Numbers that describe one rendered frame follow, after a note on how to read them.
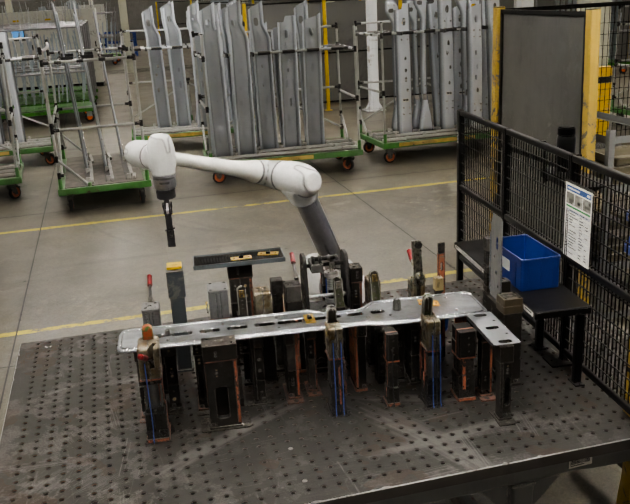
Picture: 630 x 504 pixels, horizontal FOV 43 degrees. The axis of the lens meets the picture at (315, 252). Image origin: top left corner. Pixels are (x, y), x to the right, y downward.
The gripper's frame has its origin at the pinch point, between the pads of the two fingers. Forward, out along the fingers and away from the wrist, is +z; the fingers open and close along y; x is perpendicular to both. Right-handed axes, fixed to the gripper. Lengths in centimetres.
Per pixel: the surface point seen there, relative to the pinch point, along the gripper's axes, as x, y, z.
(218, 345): 14, 54, 24
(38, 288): -120, -327, 127
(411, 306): 89, 32, 27
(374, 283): 78, 19, 21
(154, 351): -8, 57, 22
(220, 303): 16.5, 21.7, 21.5
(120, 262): -58, -374, 127
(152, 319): -9.6, 21.3, 25.1
